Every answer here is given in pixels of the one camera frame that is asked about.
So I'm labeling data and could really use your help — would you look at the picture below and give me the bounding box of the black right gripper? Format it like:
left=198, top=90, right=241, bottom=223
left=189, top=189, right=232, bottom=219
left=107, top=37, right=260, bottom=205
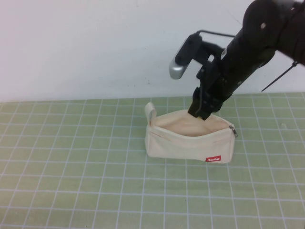
left=187, top=35, right=275, bottom=121

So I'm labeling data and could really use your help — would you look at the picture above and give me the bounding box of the cream canvas pencil case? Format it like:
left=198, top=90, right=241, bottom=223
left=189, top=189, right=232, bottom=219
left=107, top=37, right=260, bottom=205
left=143, top=102, right=239, bottom=166

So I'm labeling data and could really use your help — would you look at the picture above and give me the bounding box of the black zip tie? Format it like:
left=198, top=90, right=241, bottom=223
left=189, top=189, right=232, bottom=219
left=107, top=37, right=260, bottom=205
left=261, top=61, right=299, bottom=93

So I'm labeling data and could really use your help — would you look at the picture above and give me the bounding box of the green grid cutting mat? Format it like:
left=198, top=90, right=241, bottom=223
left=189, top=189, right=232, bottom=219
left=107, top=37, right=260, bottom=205
left=0, top=92, right=305, bottom=229

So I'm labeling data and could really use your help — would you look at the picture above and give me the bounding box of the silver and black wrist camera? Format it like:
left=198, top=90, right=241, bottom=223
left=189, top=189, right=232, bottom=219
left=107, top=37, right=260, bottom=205
left=168, top=33, right=225, bottom=80

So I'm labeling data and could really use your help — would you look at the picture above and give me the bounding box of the black camera cable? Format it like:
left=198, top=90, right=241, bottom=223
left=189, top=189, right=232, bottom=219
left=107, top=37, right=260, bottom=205
left=195, top=29, right=237, bottom=38

